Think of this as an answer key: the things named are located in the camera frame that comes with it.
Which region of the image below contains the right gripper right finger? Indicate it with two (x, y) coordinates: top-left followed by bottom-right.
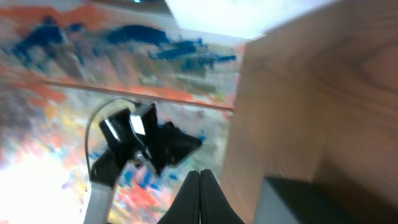
(200, 169), (244, 224)

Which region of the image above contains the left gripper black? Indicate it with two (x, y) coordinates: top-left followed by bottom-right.
(124, 108), (202, 176)

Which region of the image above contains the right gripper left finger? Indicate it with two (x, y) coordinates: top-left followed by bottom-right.
(158, 171), (200, 224)

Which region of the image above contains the dark green box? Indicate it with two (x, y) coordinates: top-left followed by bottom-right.
(254, 176), (397, 224)

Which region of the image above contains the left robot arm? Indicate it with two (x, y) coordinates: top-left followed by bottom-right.
(82, 103), (203, 223)

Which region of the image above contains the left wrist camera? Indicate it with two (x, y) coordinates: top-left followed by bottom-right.
(130, 104), (158, 136)

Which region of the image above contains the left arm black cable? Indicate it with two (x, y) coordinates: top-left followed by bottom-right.
(84, 96), (141, 178)

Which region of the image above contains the colourful abstract wall painting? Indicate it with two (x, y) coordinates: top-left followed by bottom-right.
(1, 1), (245, 223)

